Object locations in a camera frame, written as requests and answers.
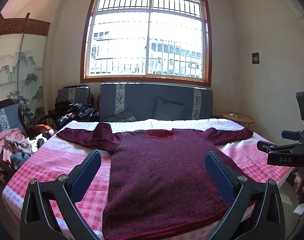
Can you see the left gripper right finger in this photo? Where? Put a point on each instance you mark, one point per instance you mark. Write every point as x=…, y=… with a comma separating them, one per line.
x=256, y=210

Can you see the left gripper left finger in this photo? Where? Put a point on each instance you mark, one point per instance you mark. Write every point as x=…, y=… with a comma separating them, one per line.
x=37, y=217

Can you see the dark red patterned sweater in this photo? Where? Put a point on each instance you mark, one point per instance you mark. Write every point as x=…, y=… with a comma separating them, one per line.
x=159, y=186

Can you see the pile of pink clothes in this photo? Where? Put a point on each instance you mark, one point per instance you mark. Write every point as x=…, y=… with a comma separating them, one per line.
x=15, y=149

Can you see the pile of dark clothes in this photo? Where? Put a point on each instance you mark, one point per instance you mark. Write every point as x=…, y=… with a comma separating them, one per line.
x=65, y=112

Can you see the person's right hand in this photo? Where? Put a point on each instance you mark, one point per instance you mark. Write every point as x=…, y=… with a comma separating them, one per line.
x=298, y=184

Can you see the pink checked bed sheet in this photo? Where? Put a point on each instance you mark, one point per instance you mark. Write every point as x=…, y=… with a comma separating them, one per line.
x=58, y=157

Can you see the round glass side table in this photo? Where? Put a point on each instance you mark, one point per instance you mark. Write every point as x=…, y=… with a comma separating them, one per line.
x=239, y=118

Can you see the wooden armchair blue cushion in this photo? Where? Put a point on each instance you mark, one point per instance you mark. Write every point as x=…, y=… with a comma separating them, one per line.
x=11, y=116

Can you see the wooden armchair grey cushion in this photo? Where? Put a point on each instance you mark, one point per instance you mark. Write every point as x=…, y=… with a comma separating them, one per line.
x=75, y=94

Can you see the grey flat cushion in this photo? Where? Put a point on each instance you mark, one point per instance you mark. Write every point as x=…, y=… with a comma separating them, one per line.
x=125, y=116

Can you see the grey square cushion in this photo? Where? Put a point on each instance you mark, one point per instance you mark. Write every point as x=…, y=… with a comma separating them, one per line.
x=168, y=111

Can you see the painted folding screen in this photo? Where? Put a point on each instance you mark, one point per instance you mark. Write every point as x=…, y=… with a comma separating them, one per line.
x=22, y=50

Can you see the dark wall plate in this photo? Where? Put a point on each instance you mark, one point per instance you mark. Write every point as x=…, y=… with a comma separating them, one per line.
x=255, y=58

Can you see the window with wooden frame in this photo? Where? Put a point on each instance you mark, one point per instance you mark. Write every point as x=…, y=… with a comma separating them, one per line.
x=164, y=41

